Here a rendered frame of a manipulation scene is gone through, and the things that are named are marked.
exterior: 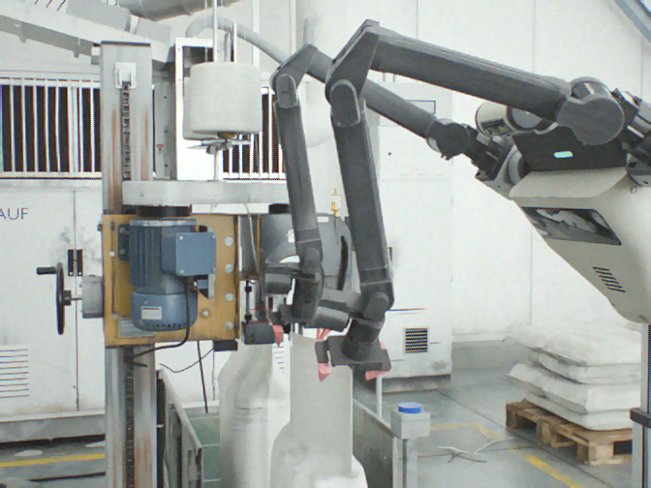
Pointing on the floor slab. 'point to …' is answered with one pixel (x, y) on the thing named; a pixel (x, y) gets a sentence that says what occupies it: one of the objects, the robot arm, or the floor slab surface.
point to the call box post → (410, 463)
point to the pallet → (569, 434)
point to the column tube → (117, 472)
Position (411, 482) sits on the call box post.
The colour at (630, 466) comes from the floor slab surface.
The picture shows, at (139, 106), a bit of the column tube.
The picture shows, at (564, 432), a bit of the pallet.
